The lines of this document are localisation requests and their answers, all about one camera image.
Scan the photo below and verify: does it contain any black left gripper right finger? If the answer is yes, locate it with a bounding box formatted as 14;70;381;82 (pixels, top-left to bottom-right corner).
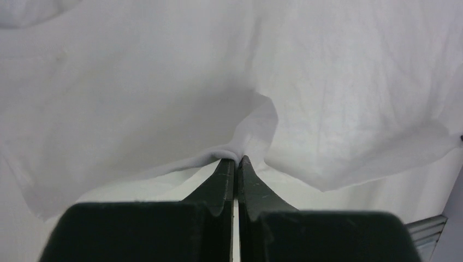
237;156;420;261

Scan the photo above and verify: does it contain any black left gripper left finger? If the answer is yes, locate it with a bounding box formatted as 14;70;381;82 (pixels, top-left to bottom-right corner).
40;159;235;261

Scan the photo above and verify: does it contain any white t shirt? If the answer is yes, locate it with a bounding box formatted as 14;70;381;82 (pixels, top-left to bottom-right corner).
1;1;462;219

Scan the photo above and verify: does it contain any aluminium table frame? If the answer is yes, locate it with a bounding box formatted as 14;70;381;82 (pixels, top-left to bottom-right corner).
406;215;447;261

